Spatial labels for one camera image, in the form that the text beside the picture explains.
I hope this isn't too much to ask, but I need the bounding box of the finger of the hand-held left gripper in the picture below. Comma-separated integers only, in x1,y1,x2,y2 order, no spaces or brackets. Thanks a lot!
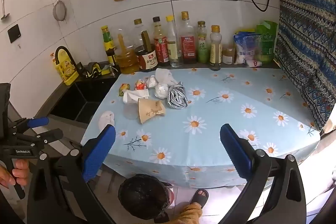
12,129,64,148
7,116,50,136

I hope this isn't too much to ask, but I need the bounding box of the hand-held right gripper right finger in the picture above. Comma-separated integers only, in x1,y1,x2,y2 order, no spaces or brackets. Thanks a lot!
218,123,307,224

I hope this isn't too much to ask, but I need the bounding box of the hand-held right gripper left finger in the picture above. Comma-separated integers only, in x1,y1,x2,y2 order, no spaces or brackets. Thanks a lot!
27,124,117,224

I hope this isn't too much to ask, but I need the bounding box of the white paper cup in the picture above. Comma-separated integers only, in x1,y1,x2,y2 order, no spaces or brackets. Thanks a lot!
98,110,115,130

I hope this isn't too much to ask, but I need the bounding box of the bin with black liner bag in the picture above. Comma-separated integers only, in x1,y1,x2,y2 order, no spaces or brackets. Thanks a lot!
118,174,175,222

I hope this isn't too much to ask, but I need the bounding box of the brown paper cup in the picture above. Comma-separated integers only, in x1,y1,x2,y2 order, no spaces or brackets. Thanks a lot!
138,97,166,124

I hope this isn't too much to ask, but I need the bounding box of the person's left hand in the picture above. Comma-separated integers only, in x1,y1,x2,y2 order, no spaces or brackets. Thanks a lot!
0,160,29,189

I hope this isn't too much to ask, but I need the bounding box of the blue daisy tablecloth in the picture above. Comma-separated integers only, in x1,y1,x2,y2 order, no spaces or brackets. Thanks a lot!
81,67,322,189

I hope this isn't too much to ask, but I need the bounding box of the black sink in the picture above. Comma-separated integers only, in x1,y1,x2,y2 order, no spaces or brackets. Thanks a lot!
49,77,118,123

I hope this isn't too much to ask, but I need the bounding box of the person's foot in black slipper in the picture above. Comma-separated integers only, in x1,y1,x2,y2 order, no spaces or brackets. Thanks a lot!
189,189,210,207

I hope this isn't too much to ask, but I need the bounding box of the yellow dish soap bottle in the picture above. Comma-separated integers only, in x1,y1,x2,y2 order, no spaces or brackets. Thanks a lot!
54,50,79,86

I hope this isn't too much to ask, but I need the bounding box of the white crumpled tissue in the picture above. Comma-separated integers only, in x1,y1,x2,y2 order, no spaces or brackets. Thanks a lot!
122,89,150,104

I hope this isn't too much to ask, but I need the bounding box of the green yellow snack wrapper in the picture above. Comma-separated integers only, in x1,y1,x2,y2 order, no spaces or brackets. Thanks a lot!
119,83,131,97

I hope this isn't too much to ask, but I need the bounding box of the black faucet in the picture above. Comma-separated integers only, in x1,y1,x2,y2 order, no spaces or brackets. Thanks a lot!
55,46,80,75

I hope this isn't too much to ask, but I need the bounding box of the black and yellow cleaning cloth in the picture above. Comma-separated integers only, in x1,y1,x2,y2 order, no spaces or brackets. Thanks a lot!
79,61,112,79

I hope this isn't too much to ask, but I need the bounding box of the crumpled foil container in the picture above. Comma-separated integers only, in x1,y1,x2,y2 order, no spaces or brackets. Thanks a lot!
167,81,189,110

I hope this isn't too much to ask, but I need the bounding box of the metal hanging utensil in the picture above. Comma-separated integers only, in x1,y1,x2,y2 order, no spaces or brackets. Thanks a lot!
0,0,10,21

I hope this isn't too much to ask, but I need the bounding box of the clear cooking oil jug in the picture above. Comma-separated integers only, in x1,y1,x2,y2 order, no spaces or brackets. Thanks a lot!
113,28,139,75

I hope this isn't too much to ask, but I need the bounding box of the small glass jar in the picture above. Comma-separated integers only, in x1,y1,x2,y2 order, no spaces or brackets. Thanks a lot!
222,46,235,65

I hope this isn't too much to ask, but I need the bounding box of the white crumpled plastic bag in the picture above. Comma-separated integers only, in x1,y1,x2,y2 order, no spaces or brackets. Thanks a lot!
155,68,178,86

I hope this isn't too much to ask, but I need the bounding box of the dark soy sauce bottle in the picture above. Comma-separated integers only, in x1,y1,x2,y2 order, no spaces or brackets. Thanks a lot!
134,30,159,72

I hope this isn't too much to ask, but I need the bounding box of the olive label yellow-capped bottle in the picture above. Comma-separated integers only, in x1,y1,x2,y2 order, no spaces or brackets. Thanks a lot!
209,25,223,71

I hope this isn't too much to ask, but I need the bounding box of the green yellow-capped sauce bottle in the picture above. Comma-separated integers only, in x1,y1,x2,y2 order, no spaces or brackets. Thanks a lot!
101,25,117,67

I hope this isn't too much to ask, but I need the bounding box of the white and blue bag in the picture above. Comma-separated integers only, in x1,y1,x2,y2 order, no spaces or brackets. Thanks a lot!
234,31,263,65

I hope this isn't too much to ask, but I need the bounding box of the metal mesh strainer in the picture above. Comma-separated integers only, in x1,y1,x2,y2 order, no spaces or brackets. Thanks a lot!
52,0,68,22

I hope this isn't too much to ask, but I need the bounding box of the green label bottle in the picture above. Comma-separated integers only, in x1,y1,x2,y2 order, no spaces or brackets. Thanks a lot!
197,21,210,64

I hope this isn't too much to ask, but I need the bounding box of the gold-capped red label bottle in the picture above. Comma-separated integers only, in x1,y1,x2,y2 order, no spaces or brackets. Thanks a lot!
179,11,197,64

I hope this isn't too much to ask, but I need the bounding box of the green refill pouch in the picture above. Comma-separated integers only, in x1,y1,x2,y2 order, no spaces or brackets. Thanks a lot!
256,21,279,64

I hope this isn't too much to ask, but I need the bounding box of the black-capped red label bottle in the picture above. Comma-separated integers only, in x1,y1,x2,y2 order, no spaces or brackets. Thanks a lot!
152,16,171,67

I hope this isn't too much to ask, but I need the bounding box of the clear bottle with yellow cap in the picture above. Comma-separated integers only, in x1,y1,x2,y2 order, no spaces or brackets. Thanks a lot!
165,15,183,68

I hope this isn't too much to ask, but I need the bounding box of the clear bottle with gold cap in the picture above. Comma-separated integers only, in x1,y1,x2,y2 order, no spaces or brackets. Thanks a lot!
133,18,148,49

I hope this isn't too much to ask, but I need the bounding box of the blue patterned curtain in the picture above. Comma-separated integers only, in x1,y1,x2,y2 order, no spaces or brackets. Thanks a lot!
273,0,336,132

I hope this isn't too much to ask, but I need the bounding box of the small black wall socket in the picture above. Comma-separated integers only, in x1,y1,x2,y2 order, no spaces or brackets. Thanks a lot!
7,24,21,43

